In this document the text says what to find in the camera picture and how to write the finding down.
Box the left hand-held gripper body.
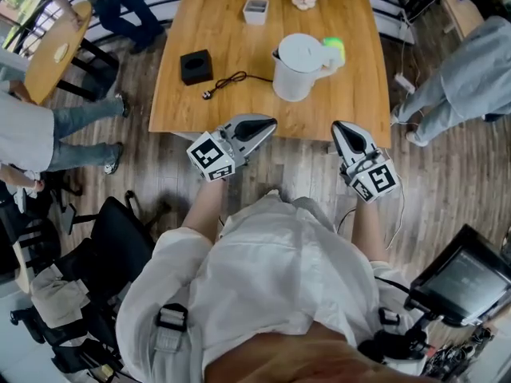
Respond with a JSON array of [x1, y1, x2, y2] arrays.
[[186, 120, 251, 183]]

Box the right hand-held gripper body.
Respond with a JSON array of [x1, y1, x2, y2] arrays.
[[339, 146, 398, 204]]

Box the white electric kettle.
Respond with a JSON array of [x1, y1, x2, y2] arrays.
[[271, 33, 345, 103]]

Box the person's right forearm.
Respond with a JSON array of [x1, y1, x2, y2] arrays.
[[351, 197, 390, 263]]

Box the person's left forearm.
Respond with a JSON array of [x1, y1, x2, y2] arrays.
[[181, 178, 228, 242]]

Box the person's light trousers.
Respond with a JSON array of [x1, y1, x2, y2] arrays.
[[293, 196, 339, 235]]

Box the white power strip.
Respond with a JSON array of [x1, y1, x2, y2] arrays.
[[394, 73, 417, 94]]

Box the black cube tissue box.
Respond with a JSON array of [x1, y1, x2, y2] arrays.
[[179, 49, 215, 86]]

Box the white divided organizer box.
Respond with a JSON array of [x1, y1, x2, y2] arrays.
[[242, 0, 271, 26]]

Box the person's white shirt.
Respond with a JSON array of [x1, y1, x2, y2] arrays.
[[115, 191, 422, 383]]

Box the black office chair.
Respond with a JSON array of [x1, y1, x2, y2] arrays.
[[0, 181, 87, 286], [51, 191, 160, 374]]

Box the black monitor screen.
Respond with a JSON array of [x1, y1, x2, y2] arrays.
[[403, 223, 511, 329]]

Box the light wooden desk white legs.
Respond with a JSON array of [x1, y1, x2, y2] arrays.
[[438, 0, 486, 41]]

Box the round wooden side table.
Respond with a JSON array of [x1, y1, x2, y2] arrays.
[[24, 0, 121, 105]]

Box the beige cloth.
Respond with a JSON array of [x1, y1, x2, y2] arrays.
[[30, 263, 92, 330]]

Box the black power cord with plug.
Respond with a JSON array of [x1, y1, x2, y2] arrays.
[[201, 69, 275, 101]]

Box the grey strap with black buckle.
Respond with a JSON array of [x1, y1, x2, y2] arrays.
[[153, 303, 189, 354], [377, 307, 401, 327]]

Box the black camera stand rig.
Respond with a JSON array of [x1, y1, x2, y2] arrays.
[[357, 313, 444, 369]]

